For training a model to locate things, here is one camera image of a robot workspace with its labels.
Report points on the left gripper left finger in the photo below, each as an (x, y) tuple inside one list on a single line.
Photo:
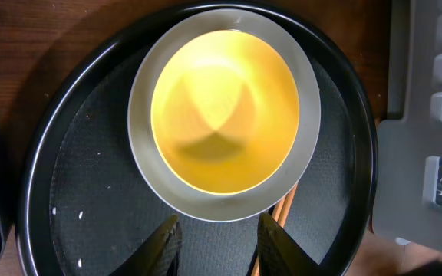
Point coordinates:
[(159, 255)]

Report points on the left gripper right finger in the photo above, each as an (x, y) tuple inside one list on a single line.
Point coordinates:
[(279, 254)]

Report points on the wooden chopstick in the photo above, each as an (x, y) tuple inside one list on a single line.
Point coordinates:
[(286, 206), (275, 214)]

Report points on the grey plate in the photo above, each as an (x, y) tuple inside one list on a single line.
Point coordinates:
[(168, 187)]

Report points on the yellow bowl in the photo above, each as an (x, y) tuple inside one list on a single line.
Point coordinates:
[(225, 112)]

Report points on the grey dishwasher rack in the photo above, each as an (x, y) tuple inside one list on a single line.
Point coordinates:
[(408, 201)]

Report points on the round black serving tray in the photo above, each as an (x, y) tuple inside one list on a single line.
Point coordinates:
[(85, 207)]

